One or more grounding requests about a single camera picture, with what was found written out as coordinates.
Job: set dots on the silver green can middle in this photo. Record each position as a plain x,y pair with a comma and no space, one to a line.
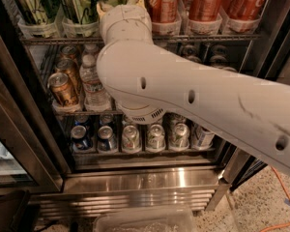
155,140

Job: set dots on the gold can middle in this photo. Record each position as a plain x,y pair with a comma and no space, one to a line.
70,68

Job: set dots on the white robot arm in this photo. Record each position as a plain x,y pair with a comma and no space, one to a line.
147,80

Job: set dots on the water bottle front left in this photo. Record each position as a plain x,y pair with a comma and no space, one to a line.
96,97

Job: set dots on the red cola can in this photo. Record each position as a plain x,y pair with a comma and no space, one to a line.
245,9
162,11
204,10

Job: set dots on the brown bottle white cap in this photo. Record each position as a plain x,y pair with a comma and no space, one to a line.
202,139

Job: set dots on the silver green can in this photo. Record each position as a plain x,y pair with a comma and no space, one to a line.
155,140
131,139
179,137

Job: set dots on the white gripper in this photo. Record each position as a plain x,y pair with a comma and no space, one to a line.
124,15

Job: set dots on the steel fridge base grille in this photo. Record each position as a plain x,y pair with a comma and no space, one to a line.
90,195

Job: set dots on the blue pepsi can right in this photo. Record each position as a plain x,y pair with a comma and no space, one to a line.
107,141

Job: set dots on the top wire shelf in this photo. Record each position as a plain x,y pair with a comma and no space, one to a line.
156,39

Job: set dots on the blue pepsi can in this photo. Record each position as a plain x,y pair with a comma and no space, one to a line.
107,141
81,139

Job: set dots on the gold can back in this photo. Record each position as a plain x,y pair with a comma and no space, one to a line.
69,52

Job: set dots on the red cola can left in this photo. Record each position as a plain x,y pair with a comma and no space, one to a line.
162,11

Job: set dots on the middle wire shelf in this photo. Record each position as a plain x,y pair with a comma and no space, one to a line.
66,113

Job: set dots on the silver green can left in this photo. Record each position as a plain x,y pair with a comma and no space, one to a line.
131,139

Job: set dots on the glass fridge door left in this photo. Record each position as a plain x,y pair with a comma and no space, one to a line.
23,128

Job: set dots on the clear plastic bin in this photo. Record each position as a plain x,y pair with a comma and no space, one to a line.
176,218

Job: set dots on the wire shelf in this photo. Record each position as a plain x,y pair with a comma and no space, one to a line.
156,39
66,113

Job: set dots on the red cola can right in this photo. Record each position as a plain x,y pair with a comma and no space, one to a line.
245,9

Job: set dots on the blue pepsi can left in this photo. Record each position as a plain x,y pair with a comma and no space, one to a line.
81,139

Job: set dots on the silver green can right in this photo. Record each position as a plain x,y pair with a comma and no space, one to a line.
179,137

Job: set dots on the red cola can middle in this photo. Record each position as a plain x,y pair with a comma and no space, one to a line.
204,10

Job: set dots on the gold can front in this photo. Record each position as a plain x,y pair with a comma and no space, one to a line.
61,87

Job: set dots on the gold can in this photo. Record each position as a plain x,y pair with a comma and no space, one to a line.
70,68
69,52
61,87

